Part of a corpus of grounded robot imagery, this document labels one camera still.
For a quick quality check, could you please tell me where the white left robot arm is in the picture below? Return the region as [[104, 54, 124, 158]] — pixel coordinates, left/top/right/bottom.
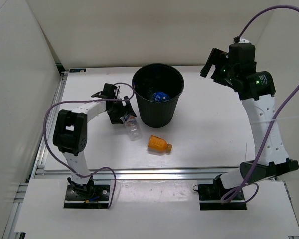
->
[[52, 83, 136, 199]]

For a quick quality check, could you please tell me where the aluminium left side rail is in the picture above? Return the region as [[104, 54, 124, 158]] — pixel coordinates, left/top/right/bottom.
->
[[55, 63, 68, 103]]

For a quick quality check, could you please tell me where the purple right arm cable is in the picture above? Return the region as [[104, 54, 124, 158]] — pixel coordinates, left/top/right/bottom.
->
[[220, 4, 299, 205]]

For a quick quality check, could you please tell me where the blue label water bottle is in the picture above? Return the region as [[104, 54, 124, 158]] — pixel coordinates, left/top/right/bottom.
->
[[152, 91, 170, 102]]

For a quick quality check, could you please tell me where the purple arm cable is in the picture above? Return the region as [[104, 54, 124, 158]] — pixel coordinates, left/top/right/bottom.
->
[[220, 4, 299, 205], [43, 82, 136, 209]]

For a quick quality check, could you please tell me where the white orange label bottle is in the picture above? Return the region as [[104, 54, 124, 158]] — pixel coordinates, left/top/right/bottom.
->
[[121, 114, 141, 141]]

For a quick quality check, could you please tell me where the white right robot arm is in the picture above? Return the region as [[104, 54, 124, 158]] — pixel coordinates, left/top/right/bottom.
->
[[200, 43, 299, 199]]

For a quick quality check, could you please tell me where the orange juice bottle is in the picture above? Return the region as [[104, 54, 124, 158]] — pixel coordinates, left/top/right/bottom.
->
[[147, 135, 172, 154]]

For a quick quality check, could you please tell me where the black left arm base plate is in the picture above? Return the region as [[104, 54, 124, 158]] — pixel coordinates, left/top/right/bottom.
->
[[63, 182, 111, 209]]

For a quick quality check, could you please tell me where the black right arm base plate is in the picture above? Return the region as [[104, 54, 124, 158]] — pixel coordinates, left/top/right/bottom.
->
[[197, 183, 247, 211]]

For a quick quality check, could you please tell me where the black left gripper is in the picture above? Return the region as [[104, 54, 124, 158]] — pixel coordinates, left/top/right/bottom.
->
[[107, 96, 136, 124]]

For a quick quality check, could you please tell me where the black plastic waste bin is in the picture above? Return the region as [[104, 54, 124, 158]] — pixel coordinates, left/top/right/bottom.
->
[[132, 63, 184, 128]]

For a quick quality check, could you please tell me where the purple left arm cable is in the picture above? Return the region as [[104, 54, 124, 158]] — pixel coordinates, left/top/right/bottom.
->
[[43, 82, 136, 209]]

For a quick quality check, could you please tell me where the aluminium front table rail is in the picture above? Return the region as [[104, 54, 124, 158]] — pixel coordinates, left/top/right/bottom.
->
[[32, 167, 235, 180]]

